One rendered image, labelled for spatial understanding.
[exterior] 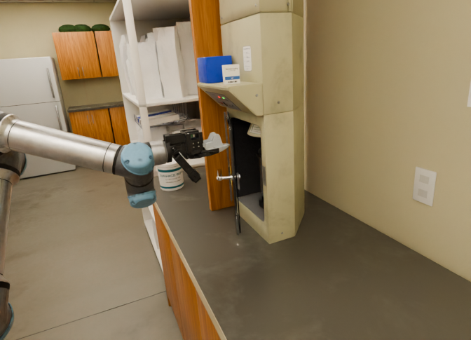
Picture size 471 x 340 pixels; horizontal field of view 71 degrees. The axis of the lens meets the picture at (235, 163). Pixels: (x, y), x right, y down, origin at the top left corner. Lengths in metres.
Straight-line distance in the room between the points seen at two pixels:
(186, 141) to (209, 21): 0.55
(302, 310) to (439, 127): 0.66
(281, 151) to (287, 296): 0.45
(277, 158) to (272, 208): 0.18
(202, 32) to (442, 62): 0.82
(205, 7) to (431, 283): 1.19
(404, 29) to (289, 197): 0.65
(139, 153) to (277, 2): 0.61
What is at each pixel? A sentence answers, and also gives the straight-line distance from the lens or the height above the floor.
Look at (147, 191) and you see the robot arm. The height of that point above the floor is 1.26.
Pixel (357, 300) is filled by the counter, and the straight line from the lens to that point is 1.02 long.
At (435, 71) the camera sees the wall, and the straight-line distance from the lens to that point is 1.14.
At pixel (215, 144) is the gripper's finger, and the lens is 1.05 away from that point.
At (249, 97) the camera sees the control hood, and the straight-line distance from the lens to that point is 1.03.
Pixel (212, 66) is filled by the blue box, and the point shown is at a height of 1.57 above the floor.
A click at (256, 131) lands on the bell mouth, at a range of 1.18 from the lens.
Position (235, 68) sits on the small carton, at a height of 1.56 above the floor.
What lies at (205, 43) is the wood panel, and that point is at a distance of 1.37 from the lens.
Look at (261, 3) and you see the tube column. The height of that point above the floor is 1.74.
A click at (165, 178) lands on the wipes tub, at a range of 1.77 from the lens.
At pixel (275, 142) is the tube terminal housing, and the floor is 1.31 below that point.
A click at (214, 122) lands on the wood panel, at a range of 1.39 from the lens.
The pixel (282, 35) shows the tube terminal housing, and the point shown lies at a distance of 1.08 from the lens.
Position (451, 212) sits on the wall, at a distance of 1.19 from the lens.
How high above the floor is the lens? 1.59
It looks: 18 degrees down
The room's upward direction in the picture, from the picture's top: 4 degrees counter-clockwise
